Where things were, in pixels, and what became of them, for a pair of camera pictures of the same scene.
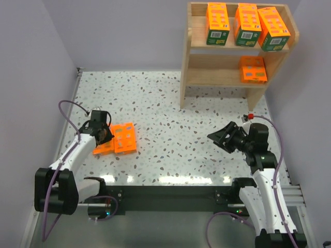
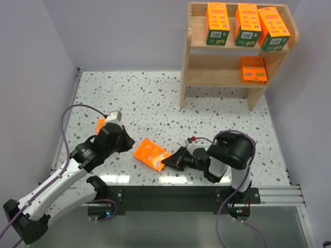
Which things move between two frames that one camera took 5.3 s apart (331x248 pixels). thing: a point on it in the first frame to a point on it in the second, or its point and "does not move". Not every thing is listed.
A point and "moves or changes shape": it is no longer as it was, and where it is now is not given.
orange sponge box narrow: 217,24 does not move
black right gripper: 231,138 to 182,158
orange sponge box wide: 253,70 does not move
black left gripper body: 104,137 to 125,141
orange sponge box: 273,34 does not move
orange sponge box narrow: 246,25 does not move
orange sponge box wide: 124,138 moves or changes shape
